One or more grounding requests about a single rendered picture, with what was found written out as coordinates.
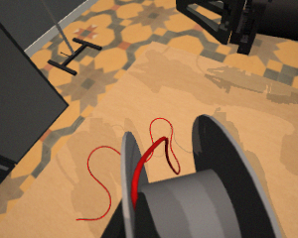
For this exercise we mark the dark red cable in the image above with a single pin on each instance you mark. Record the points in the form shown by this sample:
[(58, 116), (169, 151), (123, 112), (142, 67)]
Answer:
[(134, 184)]

